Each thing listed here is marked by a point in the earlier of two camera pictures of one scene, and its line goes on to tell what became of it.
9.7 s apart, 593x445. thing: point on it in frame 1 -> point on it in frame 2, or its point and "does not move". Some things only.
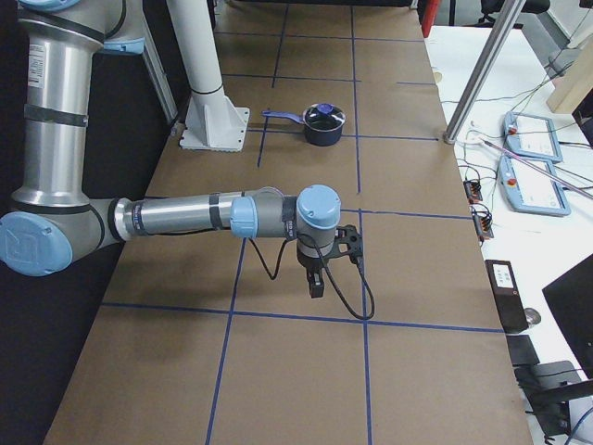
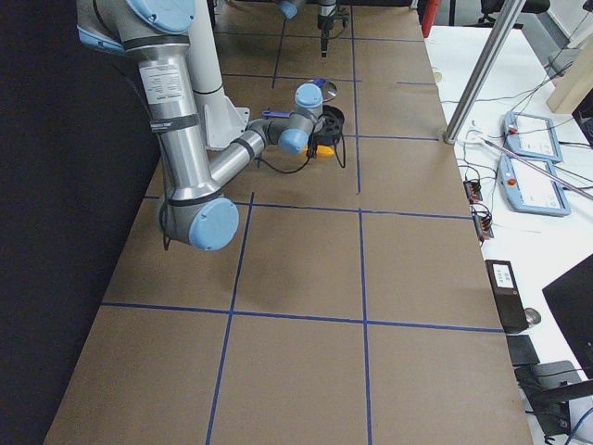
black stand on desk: (547, 388) does not move
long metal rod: (540, 171) does not move
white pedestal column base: (212, 123) does not move
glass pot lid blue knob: (324, 108) -> (321, 82)
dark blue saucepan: (322, 122) does not move
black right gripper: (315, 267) -> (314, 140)
